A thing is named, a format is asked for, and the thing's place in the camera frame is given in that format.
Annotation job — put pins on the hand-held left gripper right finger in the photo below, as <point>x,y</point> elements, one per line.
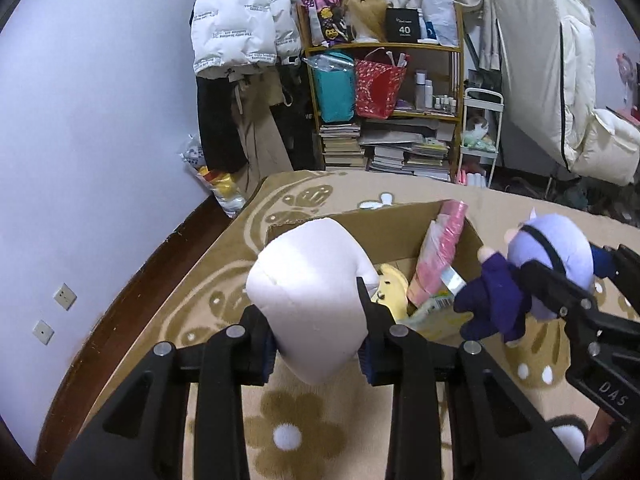
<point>370,367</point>

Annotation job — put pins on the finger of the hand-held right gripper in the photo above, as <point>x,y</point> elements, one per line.
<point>620,270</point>
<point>555,285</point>

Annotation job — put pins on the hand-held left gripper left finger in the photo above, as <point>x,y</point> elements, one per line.
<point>260,347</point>

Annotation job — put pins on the purple plush doll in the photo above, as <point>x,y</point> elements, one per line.
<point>565,247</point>

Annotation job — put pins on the white plush toy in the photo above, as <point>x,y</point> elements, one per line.
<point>310,300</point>

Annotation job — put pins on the brown cardboard box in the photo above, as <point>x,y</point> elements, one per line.
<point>390,235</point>

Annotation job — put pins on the person's right hand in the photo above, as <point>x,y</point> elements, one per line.
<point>601,430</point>

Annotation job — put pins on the beige flower patterned rug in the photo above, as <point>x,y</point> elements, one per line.
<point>300,405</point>

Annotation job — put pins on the yellow plush toy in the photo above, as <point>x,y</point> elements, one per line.
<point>392,290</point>

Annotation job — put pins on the yellow green snack packet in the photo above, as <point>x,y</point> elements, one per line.
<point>435,312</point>

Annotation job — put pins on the dark clothes pile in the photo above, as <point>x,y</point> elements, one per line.
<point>575,195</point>

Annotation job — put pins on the pink striped packet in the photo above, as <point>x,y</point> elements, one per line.
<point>440,255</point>

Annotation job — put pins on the pale green packets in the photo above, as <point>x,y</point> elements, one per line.
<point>477,144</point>

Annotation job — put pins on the clear bag of toys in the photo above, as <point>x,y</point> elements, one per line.
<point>222,187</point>

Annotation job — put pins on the white metal cart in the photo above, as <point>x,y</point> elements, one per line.
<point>497,110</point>

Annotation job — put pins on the pink figure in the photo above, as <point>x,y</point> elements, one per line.
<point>627,75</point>

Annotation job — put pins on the messy pile of books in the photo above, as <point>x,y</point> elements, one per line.
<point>405,152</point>

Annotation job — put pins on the row of small bottles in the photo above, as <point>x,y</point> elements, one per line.
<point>445,105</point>

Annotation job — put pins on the beige hanging coat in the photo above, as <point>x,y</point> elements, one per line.
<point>262,135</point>

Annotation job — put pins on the neat stack of books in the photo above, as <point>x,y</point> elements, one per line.
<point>342,145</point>

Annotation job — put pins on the black hanging coat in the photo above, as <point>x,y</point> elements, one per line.
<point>217,120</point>

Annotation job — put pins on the black hanging garment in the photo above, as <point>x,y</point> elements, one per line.
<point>302,120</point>

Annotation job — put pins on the white tall bottles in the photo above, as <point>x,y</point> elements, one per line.
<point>424,91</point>

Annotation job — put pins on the wooden shelf rack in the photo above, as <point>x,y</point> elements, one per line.
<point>440,75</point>

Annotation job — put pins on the teal storage bag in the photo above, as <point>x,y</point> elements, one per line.
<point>332,92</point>

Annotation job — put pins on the red patterned gift bag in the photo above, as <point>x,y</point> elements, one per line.
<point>377,87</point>

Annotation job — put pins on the white plastic bag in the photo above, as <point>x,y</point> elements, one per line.
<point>440,10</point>

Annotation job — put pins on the black cardboard box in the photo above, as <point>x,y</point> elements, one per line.
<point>404,26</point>

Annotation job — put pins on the blond wig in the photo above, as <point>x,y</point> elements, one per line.
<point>367,15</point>

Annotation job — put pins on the white puffer jacket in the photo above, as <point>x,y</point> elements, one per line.
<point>240,15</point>

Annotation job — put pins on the pink black printed bag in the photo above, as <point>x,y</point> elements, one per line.
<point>327,15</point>

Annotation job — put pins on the white wall socket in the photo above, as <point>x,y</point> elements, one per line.
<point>43,331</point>
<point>65,296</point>

